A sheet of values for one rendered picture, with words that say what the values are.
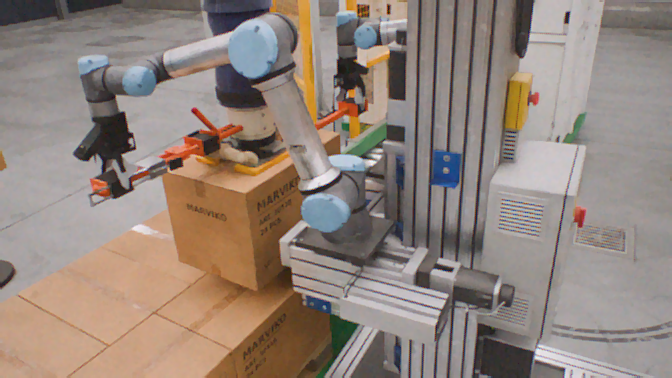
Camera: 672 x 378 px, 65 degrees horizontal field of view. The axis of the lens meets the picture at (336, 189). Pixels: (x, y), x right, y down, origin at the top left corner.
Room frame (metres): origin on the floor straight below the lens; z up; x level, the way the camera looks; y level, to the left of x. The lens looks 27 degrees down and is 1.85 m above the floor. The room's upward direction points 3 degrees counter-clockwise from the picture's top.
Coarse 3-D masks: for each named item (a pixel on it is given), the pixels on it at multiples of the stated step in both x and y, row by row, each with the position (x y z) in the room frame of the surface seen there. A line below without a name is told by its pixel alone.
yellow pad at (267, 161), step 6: (258, 150) 1.75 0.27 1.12; (264, 150) 1.75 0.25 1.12; (282, 150) 1.81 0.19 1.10; (258, 156) 1.75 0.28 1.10; (264, 156) 1.74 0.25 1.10; (270, 156) 1.76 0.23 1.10; (276, 156) 1.76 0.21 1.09; (282, 156) 1.77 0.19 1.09; (288, 156) 1.80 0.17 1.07; (258, 162) 1.70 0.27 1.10; (264, 162) 1.71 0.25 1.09; (270, 162) 1.72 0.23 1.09; (276, 162) 1.74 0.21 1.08; (234, 168) 1.69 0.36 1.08; (240, 168) 1.68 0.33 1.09; (246, 168) 1.67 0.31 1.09; (252, 168) 1.67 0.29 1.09; (258, 168) 1.67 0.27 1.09; (264, 168) 1.68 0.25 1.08; (252, 174) 1.65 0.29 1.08
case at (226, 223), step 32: (192, 160) 1.81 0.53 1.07; (288, 160) 1.77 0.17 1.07; (192, 192) 1.65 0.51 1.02; (224, 192) 1.57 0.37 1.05; (256, 192) 1.57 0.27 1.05; (288, 192) 1.71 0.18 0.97; (192, 224) 1.67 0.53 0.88; (224, 224) 1.58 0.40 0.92; (256, 224) 1.55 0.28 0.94; (288, 224) 1.70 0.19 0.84; (192, 256) 1.69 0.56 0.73; (224, 256) 1.59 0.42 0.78; (256, 256) 1.53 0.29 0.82; (256, 288) 1.52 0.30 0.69
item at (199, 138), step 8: (184, 136) 1.64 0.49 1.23; (192, 136) 1.67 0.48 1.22; (200, 136) 1.67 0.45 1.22; (208, 136) 1.66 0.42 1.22; (216, 136) 1.64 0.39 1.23; (192, 144) 1.62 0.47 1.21; (200, 144) 1.60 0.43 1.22; (208, 144) 1.61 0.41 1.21; (216, 144) 1.65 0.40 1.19; (200, 152) 1.60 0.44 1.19; (208, 152) 1.61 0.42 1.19
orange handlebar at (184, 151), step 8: (336, 112) 1.87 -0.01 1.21; (344, 112) 1.89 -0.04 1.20; (320, 120) 1.79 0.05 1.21; (328, 120) 1.80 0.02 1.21; (224, 128) 1.76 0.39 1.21; (232, 128) 1.75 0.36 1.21; (240, 128) 1.77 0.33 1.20; (320, 128) 1.76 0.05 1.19; (224, 136) 1.70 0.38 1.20; (184, 144) 1.62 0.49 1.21; (168, 152) 1.55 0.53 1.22; (176, 152) 1.54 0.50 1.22; (184, 152) 1.55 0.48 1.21; (192, 152) 1.58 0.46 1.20; (168, 160) 1.50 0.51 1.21; (136, 176) 1.39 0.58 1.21; (104, 192) 1.31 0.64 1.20
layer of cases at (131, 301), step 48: (144, 240) 2.12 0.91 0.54; (48, 288) 1.78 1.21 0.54; (96, 288) 1.76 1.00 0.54; (144, 288) 1.75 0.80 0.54; (192, 288) 1.73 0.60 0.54; (240, 288) 1.72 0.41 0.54; (288, 288) 1.70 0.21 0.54; (0, 336) 1.50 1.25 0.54; (48, 336) 1.49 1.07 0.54; (96, 336) 1.48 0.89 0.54; (144, 336) 1.46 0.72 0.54; (192, 336) 1.45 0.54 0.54; (240, 336) 1.44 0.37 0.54; (288, 336) 1.62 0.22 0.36
